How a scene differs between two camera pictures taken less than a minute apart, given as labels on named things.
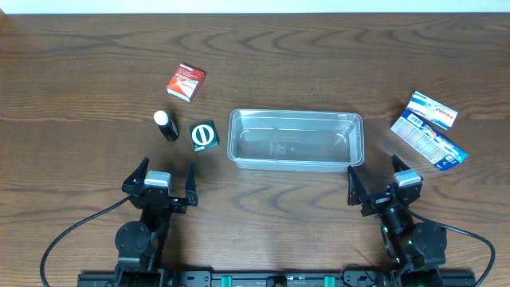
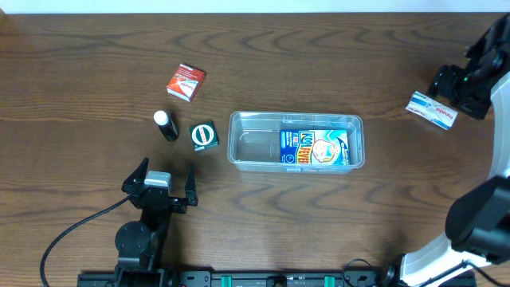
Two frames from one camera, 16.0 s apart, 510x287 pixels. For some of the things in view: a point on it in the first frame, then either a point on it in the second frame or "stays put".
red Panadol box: x=186 y=83 stays put
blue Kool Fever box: x=436 y=143 to x=321 y=147
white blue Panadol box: x=433 y=109 stays put
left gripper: x=158 y=197 stays put
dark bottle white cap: x=166 y=126 stays put
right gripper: x=382 y=199 to x=454 y=85
